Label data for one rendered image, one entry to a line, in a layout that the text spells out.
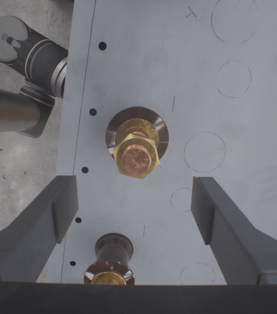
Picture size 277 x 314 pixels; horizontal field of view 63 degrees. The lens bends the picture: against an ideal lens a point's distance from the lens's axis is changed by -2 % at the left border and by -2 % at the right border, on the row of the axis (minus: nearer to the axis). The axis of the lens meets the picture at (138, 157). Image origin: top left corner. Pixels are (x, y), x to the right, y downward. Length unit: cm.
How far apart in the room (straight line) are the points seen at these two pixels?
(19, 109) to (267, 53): 53
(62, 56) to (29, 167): 161
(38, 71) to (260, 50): 44
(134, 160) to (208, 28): 29
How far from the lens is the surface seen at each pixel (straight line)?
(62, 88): 56
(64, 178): 16
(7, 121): 56
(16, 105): 59
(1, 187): 229
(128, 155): 23
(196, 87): 44
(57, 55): 57
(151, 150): 24
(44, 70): 57
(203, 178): 16
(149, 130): 33
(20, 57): 61
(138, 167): 23
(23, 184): 218
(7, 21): 65
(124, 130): 33
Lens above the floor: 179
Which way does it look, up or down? 74 degrees down
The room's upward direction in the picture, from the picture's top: 179 degrees counter-clockwise
